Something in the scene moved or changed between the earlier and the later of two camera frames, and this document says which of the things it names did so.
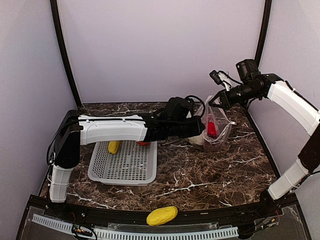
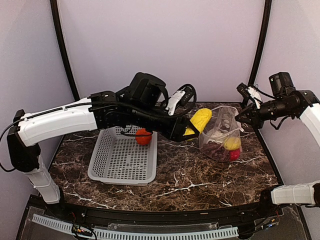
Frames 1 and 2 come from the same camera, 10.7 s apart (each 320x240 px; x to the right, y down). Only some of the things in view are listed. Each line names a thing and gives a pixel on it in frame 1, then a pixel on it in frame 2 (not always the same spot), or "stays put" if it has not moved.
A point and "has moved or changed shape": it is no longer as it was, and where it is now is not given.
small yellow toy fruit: [113, 146] -> [232, 143]
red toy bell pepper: [212, 131] -> [234, 154]
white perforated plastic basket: [132, 165] stays put
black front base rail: [276, 218] stays put
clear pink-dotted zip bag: [216, 125] has moved or changed shape
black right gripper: [226, 102] -> [255, 119]
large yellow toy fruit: [161, 215] has moved or changed shape
